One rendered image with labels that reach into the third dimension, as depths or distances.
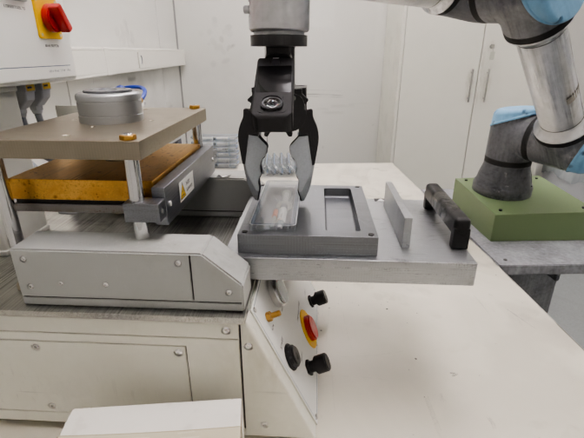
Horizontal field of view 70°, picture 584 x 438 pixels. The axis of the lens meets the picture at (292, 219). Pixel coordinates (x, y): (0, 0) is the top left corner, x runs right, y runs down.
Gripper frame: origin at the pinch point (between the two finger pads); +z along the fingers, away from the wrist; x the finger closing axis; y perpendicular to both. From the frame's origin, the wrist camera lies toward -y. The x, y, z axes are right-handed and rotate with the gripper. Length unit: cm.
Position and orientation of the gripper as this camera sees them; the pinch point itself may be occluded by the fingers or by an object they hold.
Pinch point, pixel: (279, 193)
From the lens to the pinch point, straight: 57.2
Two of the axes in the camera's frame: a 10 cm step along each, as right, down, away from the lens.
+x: -10.0, -0.2, 0.5
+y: 0.5, -3.7, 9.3
